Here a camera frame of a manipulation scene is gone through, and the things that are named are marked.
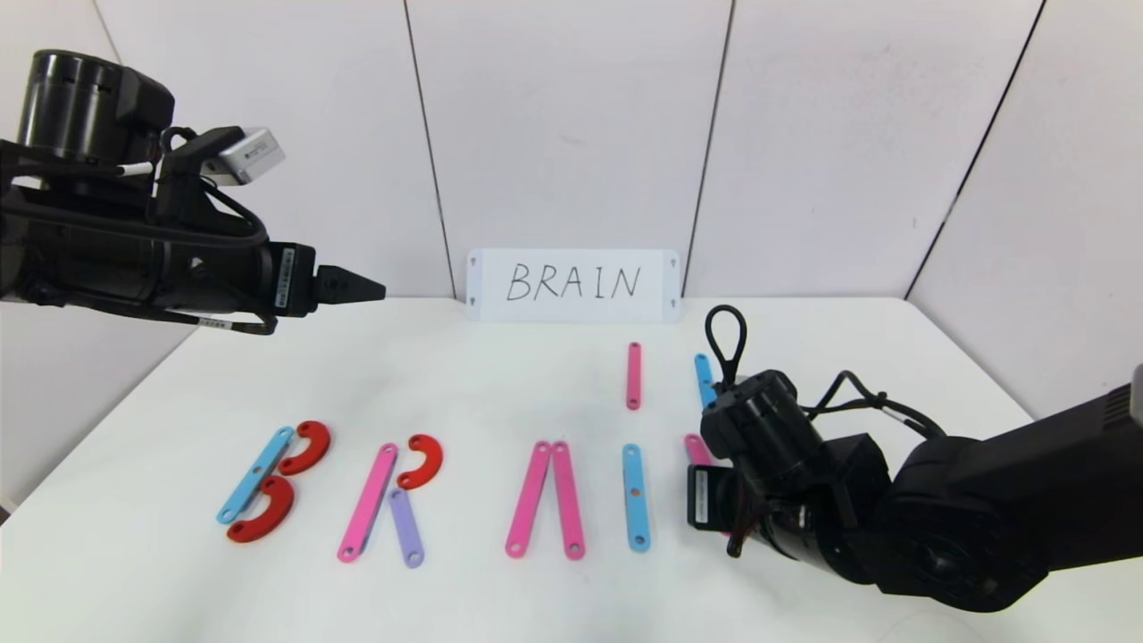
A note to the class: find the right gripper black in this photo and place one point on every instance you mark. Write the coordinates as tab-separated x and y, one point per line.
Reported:
703	498

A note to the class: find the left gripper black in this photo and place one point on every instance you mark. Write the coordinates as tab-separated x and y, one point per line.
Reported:
293	279

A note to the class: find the long pink bar with holes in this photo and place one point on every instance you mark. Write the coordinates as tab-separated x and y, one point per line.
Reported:
695	449
368	505
528	500
568	500

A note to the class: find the short blue bar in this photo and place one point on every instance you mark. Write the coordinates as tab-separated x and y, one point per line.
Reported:
704	375

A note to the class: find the short pink bar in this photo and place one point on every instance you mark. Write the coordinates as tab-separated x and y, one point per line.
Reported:
633	375

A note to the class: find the red C-shaped piece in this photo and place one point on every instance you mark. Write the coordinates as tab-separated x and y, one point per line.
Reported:
279	513
431	455
319	444

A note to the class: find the short purple bar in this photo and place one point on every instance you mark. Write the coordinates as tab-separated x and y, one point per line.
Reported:
406	527

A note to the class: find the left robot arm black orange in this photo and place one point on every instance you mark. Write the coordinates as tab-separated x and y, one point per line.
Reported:
89	241

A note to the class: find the white sign card reading BRAIN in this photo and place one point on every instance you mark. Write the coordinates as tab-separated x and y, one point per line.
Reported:
571	308

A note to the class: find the long blue bar with holes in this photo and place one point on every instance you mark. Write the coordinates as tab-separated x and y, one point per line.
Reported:
636	513
254	475

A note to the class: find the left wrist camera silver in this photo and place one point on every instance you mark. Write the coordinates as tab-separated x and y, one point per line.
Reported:
250	156

